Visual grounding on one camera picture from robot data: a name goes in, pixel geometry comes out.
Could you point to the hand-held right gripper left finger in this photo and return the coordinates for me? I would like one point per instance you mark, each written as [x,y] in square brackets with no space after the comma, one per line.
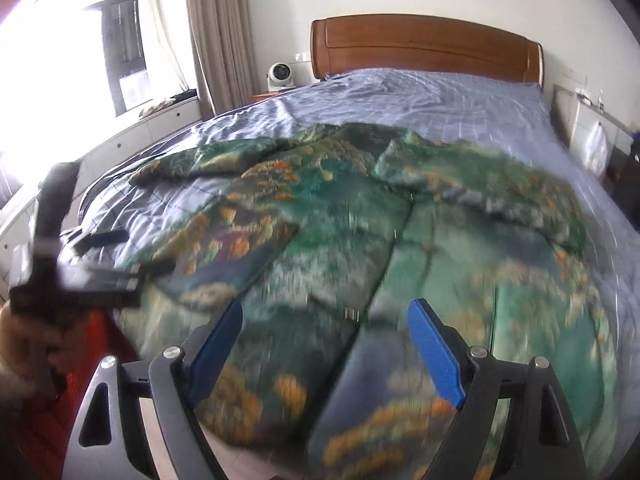
[220,345]

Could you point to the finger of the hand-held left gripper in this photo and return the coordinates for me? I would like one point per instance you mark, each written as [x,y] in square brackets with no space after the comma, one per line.
[102,239]
[150,269]

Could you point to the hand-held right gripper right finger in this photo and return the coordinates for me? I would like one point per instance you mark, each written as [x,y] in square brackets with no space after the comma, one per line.
[435,355]

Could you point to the green landscape print garment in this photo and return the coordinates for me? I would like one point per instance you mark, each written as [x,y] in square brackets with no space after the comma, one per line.
[325,240]

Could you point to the person's left hand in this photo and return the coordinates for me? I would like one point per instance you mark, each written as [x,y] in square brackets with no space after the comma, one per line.
[22,345]

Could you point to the window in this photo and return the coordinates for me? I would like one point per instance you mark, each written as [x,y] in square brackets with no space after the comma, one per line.
[122,50]

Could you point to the wooden nightstand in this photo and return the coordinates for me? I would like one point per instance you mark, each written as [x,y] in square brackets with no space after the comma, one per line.
[265,96]

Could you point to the small white fan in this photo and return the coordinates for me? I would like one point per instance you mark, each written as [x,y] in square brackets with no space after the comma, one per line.
[281,76]

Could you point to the beige curtain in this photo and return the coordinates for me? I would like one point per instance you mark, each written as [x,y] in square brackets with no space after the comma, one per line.
[220,35]

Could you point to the white plastic bag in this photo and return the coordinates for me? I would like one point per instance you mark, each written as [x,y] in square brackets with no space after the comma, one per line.
[596,147]

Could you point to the wooden headboard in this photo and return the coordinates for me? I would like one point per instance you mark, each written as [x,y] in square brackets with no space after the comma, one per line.
[425,45]

